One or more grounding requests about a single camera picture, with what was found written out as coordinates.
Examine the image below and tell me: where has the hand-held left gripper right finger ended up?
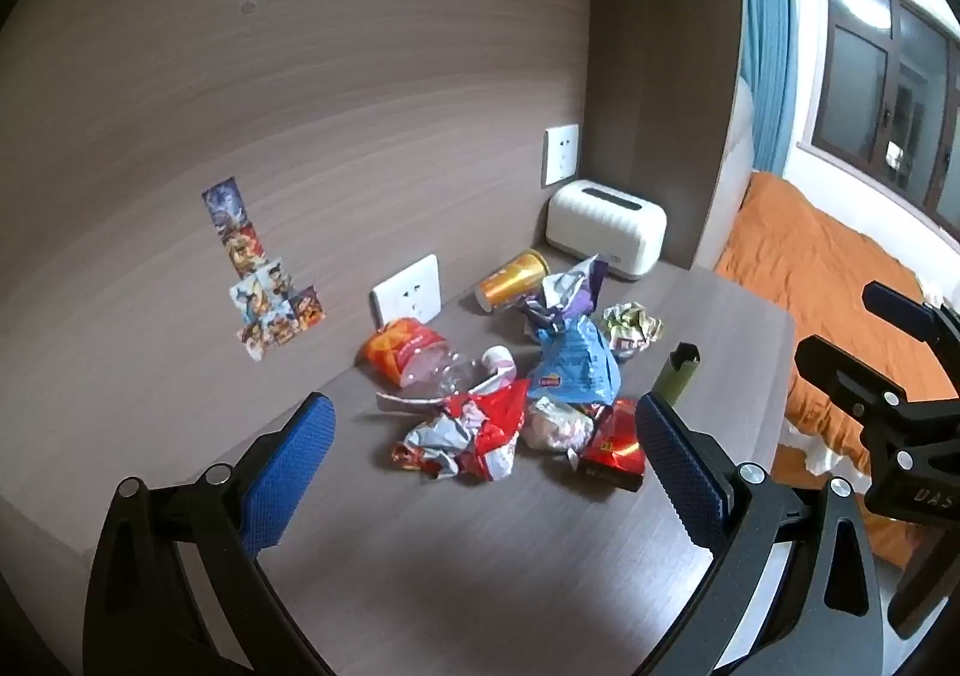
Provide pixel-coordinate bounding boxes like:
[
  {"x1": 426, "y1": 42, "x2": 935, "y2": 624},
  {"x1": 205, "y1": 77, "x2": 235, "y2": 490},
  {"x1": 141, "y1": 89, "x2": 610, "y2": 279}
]
[{"x1": 634, "y1": 392, "x2": 890, "y2": 676}]

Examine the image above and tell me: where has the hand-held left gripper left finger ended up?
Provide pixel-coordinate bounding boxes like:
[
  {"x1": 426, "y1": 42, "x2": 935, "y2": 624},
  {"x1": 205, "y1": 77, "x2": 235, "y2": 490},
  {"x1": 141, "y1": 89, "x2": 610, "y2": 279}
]
[{"x1": 82, "y1": 391, "x2": 338, "y2": 676}]

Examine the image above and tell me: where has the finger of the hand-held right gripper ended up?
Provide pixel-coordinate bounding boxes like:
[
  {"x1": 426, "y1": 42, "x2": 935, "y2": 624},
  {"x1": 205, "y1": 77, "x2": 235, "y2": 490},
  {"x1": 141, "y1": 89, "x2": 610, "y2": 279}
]
[
  {"x1": 861, "y1": 280, "x2": 960, "y2": 377},
  {"x1": 795, "y1": 336, "x2": 916, "y2": 446}
]

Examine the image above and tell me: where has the red and gold packet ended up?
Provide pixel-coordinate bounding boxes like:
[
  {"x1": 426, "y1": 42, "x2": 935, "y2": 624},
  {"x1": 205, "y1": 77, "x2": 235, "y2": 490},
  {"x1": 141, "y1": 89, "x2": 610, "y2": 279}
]
[{"x1": 576, "y1": 398, "x2": 647, "y2": 494}]

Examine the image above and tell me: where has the olive green tube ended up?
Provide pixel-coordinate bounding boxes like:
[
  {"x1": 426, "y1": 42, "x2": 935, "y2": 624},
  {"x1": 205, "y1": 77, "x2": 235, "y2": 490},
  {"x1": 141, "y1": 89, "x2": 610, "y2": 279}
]
[{"x1": 651, "y1": 343, "x2": 701, "y2": 408}]

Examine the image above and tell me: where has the white plastic bag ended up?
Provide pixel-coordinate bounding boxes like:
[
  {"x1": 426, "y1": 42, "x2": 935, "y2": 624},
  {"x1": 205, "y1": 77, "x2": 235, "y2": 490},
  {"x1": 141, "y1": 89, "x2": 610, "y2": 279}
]
[{"x1": 523, "y1": 397, "x2": 598, "y2": 454}]

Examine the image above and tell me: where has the paper ball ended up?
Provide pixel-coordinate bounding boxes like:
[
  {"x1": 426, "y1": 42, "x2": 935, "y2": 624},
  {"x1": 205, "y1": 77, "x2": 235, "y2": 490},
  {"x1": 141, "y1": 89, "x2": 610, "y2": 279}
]
[{"x1": 596, "y1": 302, "x2": 665, "y2": 362}]

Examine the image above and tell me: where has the blue snack bag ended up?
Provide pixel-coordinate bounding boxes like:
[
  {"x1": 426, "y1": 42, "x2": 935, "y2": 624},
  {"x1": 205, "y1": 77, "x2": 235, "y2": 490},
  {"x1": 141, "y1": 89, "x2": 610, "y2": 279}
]
[{"x1": 525, "y1": 317, "x2": 623, "y2": 408}]

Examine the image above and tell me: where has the orange label plastic bottle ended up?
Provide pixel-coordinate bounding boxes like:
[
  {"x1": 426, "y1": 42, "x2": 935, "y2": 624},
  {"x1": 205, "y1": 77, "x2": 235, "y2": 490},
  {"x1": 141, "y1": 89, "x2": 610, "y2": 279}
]
[{"x1": 356, "y1": 317, "x2": 488, "y2": 396}]

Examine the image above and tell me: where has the red snack bag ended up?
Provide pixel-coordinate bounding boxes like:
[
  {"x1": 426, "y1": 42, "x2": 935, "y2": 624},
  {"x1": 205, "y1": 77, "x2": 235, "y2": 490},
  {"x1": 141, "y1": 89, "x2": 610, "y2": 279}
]
[{"x1": 375, "y1": 380, "x2": 533, "y2": 483}]

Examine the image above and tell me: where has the purple snack wrapper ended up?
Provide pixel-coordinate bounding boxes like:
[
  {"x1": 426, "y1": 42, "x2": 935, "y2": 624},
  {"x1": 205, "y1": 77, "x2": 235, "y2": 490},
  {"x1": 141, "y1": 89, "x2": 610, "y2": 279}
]
[{"x1": 521, "y1": 254, "x2": 608, "y2": 343}]

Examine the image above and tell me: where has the small white pink container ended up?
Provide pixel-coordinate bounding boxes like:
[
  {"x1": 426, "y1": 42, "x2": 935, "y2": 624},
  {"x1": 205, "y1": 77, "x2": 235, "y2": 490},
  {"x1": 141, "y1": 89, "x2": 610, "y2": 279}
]
[{"x1": 480, "y1": 345, "x2": 518, "y2": 382}]

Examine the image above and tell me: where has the yellow paper cup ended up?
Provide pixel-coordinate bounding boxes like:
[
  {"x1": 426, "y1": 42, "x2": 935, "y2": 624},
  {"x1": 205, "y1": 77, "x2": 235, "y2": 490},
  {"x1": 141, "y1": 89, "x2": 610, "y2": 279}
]
[{"x1": 475, "y1": 250, "x2": 552, "y2": 314}]

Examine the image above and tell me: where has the white bed sheet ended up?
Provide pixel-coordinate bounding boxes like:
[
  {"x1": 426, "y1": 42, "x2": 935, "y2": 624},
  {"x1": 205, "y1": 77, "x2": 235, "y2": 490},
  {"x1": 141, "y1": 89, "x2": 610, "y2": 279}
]
[{"x1": 776, "y1": 421, "x2": 856, "y2": 478}]

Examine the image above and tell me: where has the orange blanket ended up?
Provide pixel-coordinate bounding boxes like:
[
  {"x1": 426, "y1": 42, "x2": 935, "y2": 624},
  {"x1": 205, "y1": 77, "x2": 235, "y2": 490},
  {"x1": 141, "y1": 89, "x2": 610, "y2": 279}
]
[{"x1": 712, "y1": 170, "x2": 960, "y2": 564}]

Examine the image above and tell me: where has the cluster of cartoon stickers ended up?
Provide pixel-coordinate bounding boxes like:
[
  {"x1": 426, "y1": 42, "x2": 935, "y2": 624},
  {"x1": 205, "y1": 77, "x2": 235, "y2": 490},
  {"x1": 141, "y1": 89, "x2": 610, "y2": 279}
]
[{"x1": 201, "y1": 177, "x2": 327, "y2": 363}]

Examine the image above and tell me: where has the dark framed window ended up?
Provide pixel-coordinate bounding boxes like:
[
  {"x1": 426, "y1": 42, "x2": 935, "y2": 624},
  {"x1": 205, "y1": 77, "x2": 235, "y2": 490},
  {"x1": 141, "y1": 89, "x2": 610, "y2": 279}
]
[{"x1": 814, "y1": 0, "x2": 960, "y2": 221}]

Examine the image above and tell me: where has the white ribbed tabletop appliance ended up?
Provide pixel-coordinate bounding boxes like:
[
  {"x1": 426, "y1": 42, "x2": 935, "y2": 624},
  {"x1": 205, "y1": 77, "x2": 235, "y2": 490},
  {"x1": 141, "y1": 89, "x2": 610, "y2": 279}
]
[{"x1": 545, "y1": 179, "x2": 668, "y2": 282}]

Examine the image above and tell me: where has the blue curtain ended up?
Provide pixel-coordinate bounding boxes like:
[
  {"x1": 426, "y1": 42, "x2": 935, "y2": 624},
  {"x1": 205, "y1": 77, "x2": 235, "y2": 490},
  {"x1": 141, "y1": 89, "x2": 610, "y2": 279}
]
[{"x1": 739, "y1": 0, "x2": 794, "y2": 179}]

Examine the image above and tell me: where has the white wall socket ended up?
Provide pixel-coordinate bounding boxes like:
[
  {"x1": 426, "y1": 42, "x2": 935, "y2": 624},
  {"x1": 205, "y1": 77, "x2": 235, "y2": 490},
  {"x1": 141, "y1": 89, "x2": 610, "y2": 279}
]
[
  {"x1": 369, "y1": 254, "x2": 442, "y2": 331},
  {"x1": 544, "y1": 123, "x2": 581, "y2": 187}
]

